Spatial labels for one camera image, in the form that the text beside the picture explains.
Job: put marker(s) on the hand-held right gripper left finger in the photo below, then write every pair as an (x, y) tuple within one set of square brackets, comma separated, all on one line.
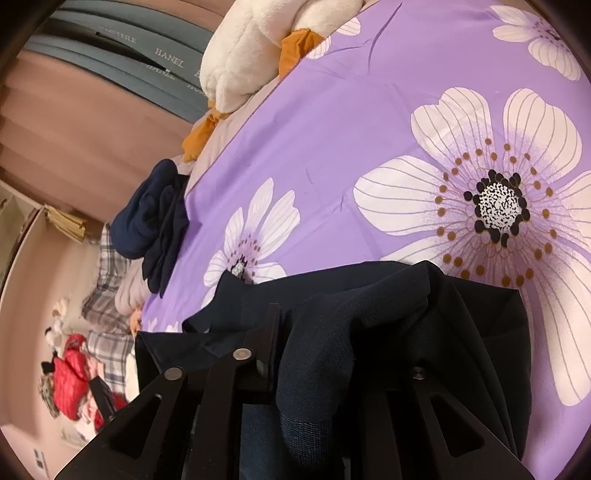
[(258, 341)]

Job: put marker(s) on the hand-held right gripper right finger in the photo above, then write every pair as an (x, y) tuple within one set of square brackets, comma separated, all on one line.
[(415, 392)]

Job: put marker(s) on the dark large garment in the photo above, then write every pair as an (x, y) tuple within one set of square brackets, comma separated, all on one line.
[(351, 323)]

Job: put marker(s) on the folded navy clothes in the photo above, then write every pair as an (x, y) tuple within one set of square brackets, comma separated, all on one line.
[(152, 221)]

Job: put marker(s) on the pale pink pillow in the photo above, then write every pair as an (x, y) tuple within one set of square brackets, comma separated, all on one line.
[(129, 295)]

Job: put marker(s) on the grey plaid cloth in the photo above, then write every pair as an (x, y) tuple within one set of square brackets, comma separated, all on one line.
[(104, 300)]

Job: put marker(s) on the red jacket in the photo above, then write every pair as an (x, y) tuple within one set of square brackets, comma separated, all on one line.
[(74, 369)]

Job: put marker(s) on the patterned cloth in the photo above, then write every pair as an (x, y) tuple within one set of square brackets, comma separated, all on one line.
[(48, 394)]

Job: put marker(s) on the tan curtain tassel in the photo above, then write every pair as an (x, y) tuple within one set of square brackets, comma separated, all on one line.
[(67, 224)]

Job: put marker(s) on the purple floral bedsheet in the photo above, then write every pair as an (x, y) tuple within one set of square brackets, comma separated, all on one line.
[(346, 115)]

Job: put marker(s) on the pink curtain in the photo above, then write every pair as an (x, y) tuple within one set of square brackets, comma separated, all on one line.
[(69, 115)]

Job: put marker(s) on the white plush toy orange feet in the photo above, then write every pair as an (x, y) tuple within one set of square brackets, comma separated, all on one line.
[(249, 46)]

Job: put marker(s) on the white wall socket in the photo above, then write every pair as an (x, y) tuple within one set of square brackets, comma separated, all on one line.
[(40, 460)]

